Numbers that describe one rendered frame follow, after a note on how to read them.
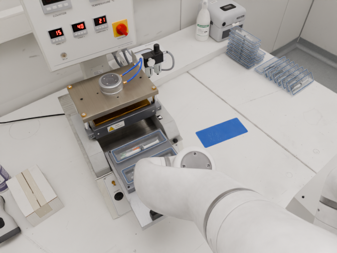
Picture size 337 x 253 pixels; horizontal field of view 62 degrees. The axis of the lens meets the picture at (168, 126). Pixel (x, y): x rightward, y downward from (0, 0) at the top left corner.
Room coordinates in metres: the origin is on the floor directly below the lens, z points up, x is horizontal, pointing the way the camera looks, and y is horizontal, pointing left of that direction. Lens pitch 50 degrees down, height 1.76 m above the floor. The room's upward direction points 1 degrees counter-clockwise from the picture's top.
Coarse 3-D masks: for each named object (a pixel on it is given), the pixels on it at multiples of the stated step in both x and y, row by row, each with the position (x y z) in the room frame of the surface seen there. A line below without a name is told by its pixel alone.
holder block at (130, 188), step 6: (150, 132) 0.62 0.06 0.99; (138, 138) 0.59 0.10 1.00; (162, 144) 0.56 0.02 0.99; (168, 144) 0.56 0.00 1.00; (150, 150) 0.54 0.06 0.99; (156, 150) 0.54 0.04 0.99; (162, 150) 0.54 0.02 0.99; (132, 156) 0.52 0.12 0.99; (138, 156) 0.52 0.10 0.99; (144, 156) 0.52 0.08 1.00; (114, 162) 0.49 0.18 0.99; (126, 162) 0.49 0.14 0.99; (132, 162) 0.49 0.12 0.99; (120, 168) 0.47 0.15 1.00; (120, 174) 0.45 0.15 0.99; (126, 186) 0.41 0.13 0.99; (132, 186) 0.41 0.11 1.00
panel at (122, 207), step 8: (176, 144) 0.62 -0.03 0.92; (112, 176) 0.49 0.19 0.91; (104, 184) 0.47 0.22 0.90; (112, 184) 0.47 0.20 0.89; (112, 192) 0.46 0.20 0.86; (120, 192) 0.46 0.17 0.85; (112, 200) 0.44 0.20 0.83; (120, 200) 0.45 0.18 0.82; (120, 208) 0.43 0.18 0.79; (128, 208) 0.44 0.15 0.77
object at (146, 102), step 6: (138, 102) 0.70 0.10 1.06; (144, 102) 0.70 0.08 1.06; (126, 108) 0.67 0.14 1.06; (132, 108) 0.67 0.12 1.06; (138, 108) 0.68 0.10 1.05; (108, 114) 0.64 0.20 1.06; (114, 114) 0.64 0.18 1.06; (120, 114) 0.64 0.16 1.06; (96, 120) 0.62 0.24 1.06; (102, 120) 0.62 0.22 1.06; (108, 120) 0.62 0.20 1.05
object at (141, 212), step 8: (112, 168) 0.49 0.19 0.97; (120, 184) 0.43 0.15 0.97; (128, 200) 0.37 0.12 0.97; (136, 200) 0.37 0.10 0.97; (136, 208) 0.35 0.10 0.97; (144, 208) 0.35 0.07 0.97; (136, 216) 0.32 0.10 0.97; (144, 216) 0.32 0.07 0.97; (160, 216) 0.32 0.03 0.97; (144, 224) 0.30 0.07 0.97; (152, 224) 0.31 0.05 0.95
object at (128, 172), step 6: (168, 150) 0.53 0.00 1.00; (156, 156) 0.51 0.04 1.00; (162, 156) 0.51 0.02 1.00; (168, 156) 0.51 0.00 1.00; (126, 168) 0.46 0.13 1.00; (132, 168) 0.46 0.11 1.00; (126, 174) 0.44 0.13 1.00; (132, 174) 0.44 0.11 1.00; (126, 180) 0.42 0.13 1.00; (132, 180) 0.42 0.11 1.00
